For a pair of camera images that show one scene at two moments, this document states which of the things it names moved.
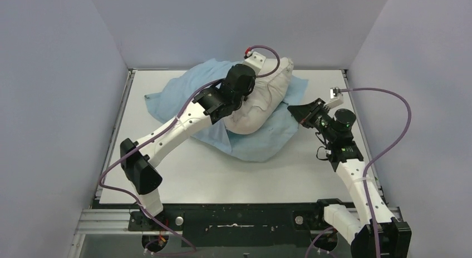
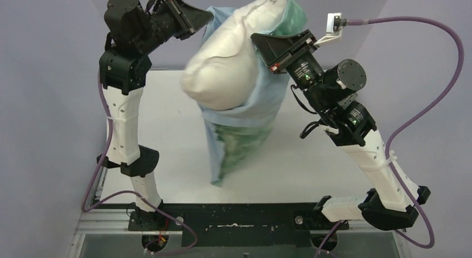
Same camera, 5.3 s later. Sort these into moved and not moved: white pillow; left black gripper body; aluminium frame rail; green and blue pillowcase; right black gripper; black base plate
Moved: right black gripper; left black gripper body; white pillow; green and blue pillowcase
Not moved: black base plate; aluminium frame rail
